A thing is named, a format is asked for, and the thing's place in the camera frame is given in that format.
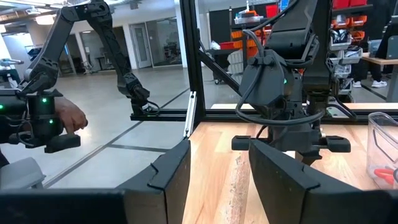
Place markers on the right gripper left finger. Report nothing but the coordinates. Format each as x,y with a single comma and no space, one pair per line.
168,193

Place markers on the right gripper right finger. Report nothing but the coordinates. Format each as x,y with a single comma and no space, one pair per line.
286,193

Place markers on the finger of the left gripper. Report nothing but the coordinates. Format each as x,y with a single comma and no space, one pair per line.
308,157

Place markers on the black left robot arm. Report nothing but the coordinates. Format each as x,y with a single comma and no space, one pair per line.
280,81

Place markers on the clear plastic bin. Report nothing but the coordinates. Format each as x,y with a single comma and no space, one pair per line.
382,140

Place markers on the silver aluminium extrusion bar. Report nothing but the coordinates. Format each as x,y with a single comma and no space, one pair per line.
190,115

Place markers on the person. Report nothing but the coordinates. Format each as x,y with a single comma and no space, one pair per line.
360,73

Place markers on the wooden work desk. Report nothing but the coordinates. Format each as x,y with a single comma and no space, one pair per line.
382,59

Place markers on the person's hand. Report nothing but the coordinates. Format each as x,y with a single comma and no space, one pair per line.
71,115

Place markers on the storage rack with orange bins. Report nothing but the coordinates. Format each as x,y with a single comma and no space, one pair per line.
351,21

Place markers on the dark monitor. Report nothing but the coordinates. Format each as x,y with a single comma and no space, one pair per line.
388,43

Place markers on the glass door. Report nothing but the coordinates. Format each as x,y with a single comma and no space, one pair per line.
141,46

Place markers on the person's leg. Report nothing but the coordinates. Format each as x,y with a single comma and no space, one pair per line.
18,174

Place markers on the black aluminium table frame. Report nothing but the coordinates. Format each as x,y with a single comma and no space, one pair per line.
192,62

